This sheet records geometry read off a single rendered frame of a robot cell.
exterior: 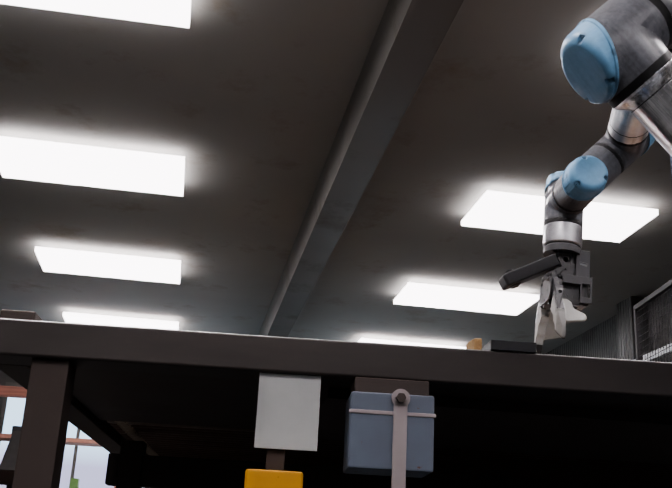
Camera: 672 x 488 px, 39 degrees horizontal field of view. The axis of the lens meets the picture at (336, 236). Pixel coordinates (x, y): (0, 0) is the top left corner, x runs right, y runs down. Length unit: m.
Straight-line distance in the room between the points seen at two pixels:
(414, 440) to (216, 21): 3.44
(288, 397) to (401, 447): 0.20
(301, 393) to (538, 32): 3.39
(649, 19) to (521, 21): 3.14
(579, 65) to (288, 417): 0.71
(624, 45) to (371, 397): 0.66
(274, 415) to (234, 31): 3.42
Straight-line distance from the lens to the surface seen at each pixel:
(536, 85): 5.19
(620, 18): 1.50
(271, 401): 1.56
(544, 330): 1.91
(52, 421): 1.59
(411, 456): 1.54
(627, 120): 1.80
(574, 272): 1.88
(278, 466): 1.55
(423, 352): 1.58
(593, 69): 1.48
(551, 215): 1.90
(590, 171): 1.81
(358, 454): 1.53
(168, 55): 5.08
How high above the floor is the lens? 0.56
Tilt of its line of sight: 19 degrees up
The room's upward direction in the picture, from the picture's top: 3 degrees clockwise
